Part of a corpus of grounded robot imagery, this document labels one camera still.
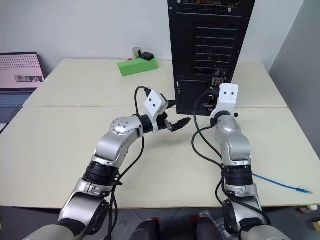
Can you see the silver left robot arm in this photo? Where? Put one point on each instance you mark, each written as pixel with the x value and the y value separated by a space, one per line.
pixel 112 147

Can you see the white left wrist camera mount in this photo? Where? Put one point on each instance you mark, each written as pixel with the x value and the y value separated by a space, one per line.
pixel 155 102

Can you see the green rectangular box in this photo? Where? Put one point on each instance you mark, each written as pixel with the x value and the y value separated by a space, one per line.
pixel 136 67

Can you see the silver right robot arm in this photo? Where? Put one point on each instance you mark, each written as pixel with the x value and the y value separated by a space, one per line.
pixel 231 147

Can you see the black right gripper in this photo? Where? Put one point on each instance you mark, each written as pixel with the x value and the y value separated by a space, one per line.
pixel 210 101

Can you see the dark rounded shape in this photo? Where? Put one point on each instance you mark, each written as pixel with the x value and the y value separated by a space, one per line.
pixel 147 230
pixel 206 228

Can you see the black computer tower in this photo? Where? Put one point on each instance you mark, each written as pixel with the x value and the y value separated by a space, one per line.
pixel 200 37

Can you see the small black box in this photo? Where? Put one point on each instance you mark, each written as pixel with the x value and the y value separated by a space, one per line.
pixel 147 56

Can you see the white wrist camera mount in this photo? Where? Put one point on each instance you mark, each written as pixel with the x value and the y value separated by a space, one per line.
pixel 155 102
pixel 227 96

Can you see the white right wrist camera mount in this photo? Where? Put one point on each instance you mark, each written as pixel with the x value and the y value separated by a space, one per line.
pixel 227 96

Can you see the grey left robot shoulder cover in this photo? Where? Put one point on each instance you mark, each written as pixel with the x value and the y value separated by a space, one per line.
pixel 50 232

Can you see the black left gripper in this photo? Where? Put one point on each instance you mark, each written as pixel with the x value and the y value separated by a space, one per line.
pixel 165 122

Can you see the clear crumpled plastic wrap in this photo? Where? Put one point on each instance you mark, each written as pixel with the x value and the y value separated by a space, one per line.
pixel 215 217

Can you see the open laptop with pink screen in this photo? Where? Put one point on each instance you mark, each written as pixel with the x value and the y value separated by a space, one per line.
pixel 20 67

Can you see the grey right robot shoulder cover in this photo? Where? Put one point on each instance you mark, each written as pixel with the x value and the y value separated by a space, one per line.
pixel 265 232

